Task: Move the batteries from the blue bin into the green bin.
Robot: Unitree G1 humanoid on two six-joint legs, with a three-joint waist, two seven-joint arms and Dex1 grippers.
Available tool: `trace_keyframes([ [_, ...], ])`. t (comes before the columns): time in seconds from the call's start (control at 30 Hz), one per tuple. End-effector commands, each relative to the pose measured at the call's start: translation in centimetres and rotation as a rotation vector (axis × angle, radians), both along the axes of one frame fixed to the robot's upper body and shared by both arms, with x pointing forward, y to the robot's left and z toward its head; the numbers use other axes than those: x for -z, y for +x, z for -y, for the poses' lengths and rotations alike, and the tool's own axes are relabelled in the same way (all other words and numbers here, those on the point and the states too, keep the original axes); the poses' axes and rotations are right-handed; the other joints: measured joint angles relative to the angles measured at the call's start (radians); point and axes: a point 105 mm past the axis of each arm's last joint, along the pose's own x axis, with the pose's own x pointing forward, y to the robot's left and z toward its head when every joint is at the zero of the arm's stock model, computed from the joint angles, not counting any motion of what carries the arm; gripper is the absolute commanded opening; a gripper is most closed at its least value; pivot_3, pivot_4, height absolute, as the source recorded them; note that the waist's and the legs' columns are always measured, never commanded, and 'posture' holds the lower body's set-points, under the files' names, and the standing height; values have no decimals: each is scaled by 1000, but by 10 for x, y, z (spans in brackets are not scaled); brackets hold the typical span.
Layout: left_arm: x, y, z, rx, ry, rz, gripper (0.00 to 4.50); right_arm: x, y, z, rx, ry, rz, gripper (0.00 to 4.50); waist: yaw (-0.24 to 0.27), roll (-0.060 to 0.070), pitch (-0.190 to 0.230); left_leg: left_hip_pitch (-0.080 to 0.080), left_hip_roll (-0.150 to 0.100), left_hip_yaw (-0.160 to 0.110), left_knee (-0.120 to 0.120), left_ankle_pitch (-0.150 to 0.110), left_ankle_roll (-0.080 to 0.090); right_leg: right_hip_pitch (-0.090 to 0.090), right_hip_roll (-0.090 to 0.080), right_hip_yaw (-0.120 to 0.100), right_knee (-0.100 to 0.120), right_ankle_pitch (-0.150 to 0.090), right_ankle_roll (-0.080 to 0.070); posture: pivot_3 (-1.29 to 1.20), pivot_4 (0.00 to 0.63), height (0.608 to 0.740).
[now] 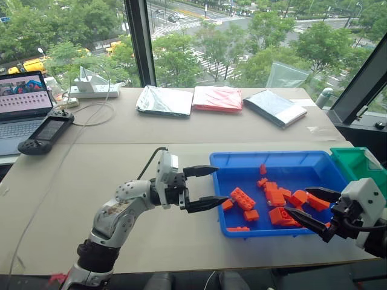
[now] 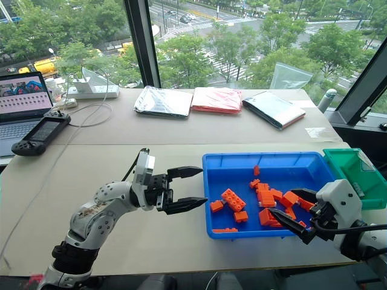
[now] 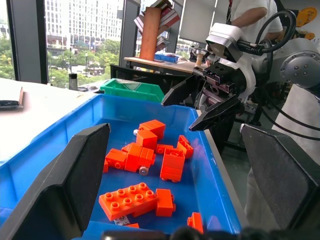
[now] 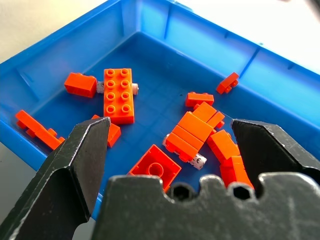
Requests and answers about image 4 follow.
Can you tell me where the long orange brick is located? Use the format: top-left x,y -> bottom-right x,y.
15,109 -> 67,151

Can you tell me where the blue plastic bin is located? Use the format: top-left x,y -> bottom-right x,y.
0,0 -> 320,221

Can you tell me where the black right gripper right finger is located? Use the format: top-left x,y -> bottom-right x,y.
231,118 -> 320,189

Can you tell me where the upside-down orange square brick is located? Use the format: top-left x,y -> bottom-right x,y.
128,144 -> 183,194

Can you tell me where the large orange studded brick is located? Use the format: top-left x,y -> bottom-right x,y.
103,67 -> 135,125

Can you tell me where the white battery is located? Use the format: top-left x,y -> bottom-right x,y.
95,80 -> 140,96

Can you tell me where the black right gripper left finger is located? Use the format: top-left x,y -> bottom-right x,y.
0,116 -> 112,240

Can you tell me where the orange brick assembly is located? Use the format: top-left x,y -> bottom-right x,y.
162,133 -> 209,171

